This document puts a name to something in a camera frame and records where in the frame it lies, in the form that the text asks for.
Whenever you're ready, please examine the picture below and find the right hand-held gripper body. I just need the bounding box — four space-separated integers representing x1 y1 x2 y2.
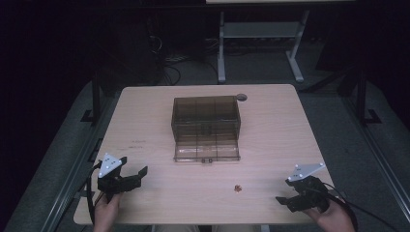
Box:
287 162 331 214

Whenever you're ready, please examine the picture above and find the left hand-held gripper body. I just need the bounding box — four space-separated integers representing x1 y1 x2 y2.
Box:
97 153 143 203

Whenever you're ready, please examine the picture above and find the brown transparent compartment box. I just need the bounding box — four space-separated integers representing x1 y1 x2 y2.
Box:
170 95 243 164

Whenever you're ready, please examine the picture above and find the person's left hand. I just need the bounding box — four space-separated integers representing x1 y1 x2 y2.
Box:
93 192 123 232

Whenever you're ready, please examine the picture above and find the person's right hand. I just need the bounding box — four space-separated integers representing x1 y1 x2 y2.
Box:
303 198 356 232

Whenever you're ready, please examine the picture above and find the black metal stand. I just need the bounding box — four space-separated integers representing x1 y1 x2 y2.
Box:
80 72 103 125
354 69 383 126

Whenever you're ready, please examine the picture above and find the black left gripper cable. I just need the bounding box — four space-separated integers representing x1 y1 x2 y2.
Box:
85 161 103 224

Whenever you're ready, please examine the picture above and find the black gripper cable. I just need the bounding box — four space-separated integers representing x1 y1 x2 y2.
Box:
322 182 392 232
85 161 103 224

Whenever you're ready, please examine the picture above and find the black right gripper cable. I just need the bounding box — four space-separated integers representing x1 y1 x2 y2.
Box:
322 182 392 232

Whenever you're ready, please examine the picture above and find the tangle of floor cables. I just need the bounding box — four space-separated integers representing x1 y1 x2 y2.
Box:
146 33 220 86

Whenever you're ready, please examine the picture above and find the white metal table frame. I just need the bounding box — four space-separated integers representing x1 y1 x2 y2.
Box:
217 9 311 84

